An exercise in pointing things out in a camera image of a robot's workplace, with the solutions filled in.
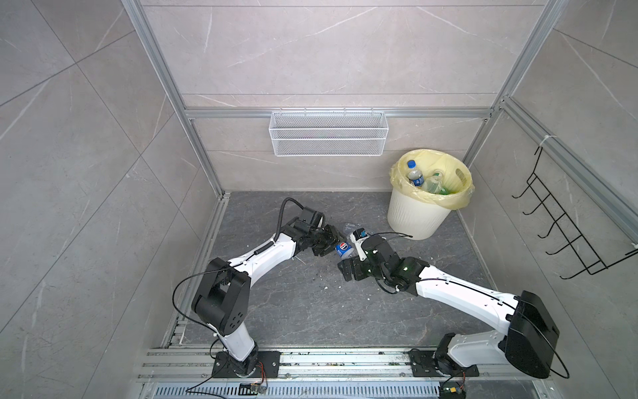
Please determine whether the white wire mesh basket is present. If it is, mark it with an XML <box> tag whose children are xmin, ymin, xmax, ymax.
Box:
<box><xmin>268</xmin><ymin>111</ymin><xmax>389</xmax><ymax>157</ymax></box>

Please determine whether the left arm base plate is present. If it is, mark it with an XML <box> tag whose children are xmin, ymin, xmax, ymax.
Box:
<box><xmin>212</xmin><ymin>351</ymin><xmax>282</xmax><ymax>379</ymax></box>

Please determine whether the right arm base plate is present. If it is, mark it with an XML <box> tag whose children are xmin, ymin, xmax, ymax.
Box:
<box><xmin>406</xmin><ymin>348</ymin><xmax>479</xmax><ymax>377</ymax></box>

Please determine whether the black wire hook rack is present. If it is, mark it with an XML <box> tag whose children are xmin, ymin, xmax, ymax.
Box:
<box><xmin>511</xmin><ymin>146</ymin><xmax>637</xmax><ymax>281</ymax></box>

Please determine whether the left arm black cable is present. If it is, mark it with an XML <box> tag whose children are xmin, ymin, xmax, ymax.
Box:
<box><xmin>171</xmin><ymin>197</ymin><xmax>306</xmax><ymax>399</ymax></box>

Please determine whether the yellow bin liner bag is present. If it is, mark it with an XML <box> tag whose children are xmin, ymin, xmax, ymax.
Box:
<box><xmin>390</xmin><ymin>149</ymin><xmax>475</xmax><ymax>210</ymax></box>

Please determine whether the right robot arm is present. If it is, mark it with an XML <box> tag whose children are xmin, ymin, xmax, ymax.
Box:
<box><xmin>336</xmin><ymin>234</ymin><xmax>560</xmax><ymax>379</ymax></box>

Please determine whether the white plastic waste bin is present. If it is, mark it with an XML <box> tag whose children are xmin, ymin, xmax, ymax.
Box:
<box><xmin>387</xmin><ymin>189</ymin><xmax>451</xmax><ymax>240</ymax></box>

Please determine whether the aluminium front rail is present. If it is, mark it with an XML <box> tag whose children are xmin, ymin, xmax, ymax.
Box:
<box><xmin>134</xmin><ymin>346</ymin><xmax>561</xmax><ymax>398</ymax></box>

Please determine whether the Pepsi blue label bottle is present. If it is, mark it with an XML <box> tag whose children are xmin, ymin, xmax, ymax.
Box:
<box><xmin>336</xmin><ymin>242</ymin><xmax>357</xmax><ymax>259</ymax></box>

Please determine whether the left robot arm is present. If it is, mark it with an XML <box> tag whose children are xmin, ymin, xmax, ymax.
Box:
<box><xmin>191</xmin><ymin>208</ymin><xmax>344</xmax><ymax>367</ymax></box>

